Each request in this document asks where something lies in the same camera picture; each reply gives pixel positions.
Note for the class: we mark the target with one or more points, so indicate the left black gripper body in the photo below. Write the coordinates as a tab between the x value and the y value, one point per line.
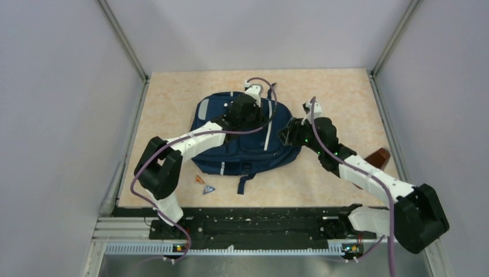
253	120

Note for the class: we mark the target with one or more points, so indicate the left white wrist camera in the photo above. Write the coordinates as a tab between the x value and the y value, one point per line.
254	90

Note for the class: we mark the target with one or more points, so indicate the small orange eraser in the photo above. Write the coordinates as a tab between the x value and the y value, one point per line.
199	180

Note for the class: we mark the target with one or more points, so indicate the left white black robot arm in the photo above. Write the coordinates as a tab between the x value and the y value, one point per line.
159	167

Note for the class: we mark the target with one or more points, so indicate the brown leather pouch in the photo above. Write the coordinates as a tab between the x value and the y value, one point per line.
379	158

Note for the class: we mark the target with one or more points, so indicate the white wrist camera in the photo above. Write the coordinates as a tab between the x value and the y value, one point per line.
254	90
312	110

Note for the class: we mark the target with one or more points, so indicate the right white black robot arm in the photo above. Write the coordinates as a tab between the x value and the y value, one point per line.
414	215

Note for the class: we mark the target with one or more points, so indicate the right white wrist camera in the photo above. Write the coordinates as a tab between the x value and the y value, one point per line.
312	110

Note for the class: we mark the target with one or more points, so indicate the blue triangular eraser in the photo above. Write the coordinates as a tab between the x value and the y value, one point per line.
208	189

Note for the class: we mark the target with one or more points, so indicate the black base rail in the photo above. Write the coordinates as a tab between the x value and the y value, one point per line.
259	228

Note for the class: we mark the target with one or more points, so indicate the navy blue student backpack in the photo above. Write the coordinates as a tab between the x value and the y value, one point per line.
250	154

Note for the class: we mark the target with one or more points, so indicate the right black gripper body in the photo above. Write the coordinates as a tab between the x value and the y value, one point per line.
305	138

